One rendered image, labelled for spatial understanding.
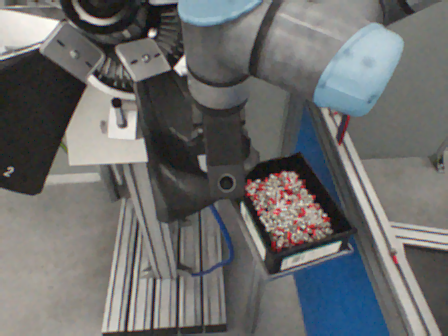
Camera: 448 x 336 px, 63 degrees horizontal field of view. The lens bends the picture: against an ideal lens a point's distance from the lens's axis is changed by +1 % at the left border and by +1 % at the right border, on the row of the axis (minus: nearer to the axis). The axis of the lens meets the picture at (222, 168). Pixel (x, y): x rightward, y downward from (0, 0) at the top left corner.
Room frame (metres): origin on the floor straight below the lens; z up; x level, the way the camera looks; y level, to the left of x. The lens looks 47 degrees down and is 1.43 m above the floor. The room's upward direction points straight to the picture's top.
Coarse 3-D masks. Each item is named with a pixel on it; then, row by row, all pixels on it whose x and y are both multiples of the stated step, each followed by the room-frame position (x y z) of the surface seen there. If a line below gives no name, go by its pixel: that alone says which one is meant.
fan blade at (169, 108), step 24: (168, 72) 0.53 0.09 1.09; (144, 96) 0.46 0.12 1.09; (168, 96) 0.49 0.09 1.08; (144, 120) 0.43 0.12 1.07; (168, 120) 0.45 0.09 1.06; (192, 120) 0.47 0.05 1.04; (168, 144) 0.42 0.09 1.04; (168, 168) 0.39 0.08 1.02; (192, 168) 0.40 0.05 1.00; (168, 192) 0.36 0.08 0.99; (192, 192) 0.37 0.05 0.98; (168, 216) 0.33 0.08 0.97
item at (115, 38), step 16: (64, 0) 0.52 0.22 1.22; (80, 0) 0.52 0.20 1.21; (96, 0) 0.53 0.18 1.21; (112, 0) 0.53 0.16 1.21; (128, 0) 0.53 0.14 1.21; (144, 0) 0.54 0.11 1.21; (80, 16) 0.51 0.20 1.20; (96, 16) 0.51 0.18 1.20; (112, 16) 0.52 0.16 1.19; (128, 16) 0.51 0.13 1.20; (144, 16) 0.55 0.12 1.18; (160, 16) 0.62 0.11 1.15; (96, 32) 0.50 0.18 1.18; (112, 32) 0.50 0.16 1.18; (128, 32) 0.52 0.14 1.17; (144, 32) 0.60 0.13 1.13
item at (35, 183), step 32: (0, 64) 0.47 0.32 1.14; (32, 64) 0.49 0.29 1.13; (0, 96) 0.46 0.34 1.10; (32, 96) 0.48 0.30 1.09; (64, 96) 0.50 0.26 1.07; (0, 128) 0.44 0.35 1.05; (32, 128) 0.46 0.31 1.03; (64, 128) 0.49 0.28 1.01; (0, 160) 0.42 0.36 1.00; (32, 160) 0.44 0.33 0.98; (32, 192) 0.41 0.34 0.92
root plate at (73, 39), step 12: (60, 24) 0.53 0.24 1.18; (60, 36) 0.53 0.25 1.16; (72, 36) 0.54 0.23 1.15; (84, 36) 0.55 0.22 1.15; (48, 48) 0.51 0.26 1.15; (60, 48) 0.52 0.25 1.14; (72, 48) 0.53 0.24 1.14; (84, 48) 0.54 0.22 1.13; (96, 48) 0.55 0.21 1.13; (60, 60) 0.52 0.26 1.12; (72, 60) 0.53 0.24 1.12; (84, 60) 0.54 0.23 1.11; (96, 60) 0.55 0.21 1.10; (72, 72) 0.53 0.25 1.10; (84, 72) 0.54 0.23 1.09
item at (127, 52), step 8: (144, 40) 0.57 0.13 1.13; (152, 40) 0.58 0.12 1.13; (120, 48) 0.52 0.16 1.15; (128, 48) 0.53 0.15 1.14; (136, 48) 0.54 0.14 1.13; (144, 48) 0.55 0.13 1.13; (152, 48) 0.57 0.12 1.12; (120, 56) 0.51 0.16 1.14; (128, 56) 0.52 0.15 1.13; (136, 56) 0.53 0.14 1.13; (152, 56) 0.55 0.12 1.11; (160, 56) 0.56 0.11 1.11; (128, 64) 0.50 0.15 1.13; (136, 64) 0.51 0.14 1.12; (144, 64) 0.52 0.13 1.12; (152, 64) 0.53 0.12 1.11; (160, 64) 0.55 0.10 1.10; (136, 72) 0.50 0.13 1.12; (144, 72) 0.51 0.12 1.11; (152, 72) 0.52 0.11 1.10; (160, 72) 0.53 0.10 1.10; (136, 80) 0.48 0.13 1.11
